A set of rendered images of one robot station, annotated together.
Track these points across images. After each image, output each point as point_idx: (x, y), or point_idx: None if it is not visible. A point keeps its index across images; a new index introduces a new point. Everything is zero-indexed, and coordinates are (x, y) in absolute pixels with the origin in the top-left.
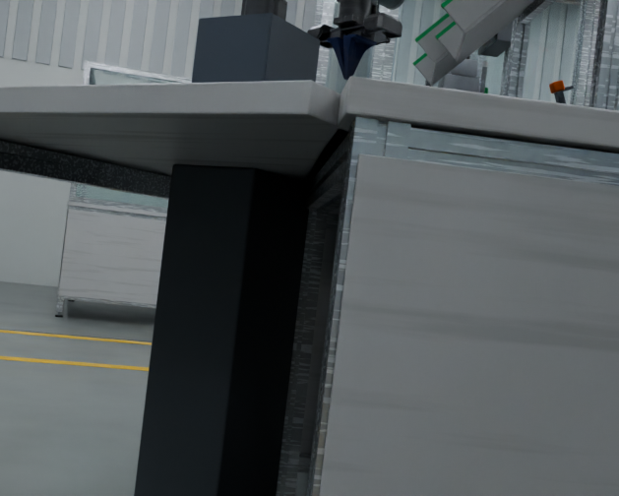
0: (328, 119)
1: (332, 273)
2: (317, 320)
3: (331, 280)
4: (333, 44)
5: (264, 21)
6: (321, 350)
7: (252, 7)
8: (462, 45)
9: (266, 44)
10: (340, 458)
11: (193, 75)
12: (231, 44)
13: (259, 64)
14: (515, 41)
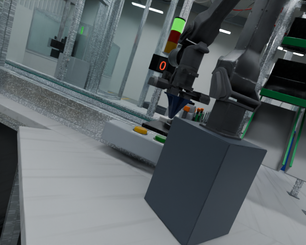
0: None
1: (7, 133)
2: None
3: (6, 137)
4: (174, 99)
5: (262, 155)
6: None
7: (237, 126)
8: None
9: (257, 171)
10: None
11: (209, 193)
12: (241, 170)
13: (249, 184)
14: (243, 128)
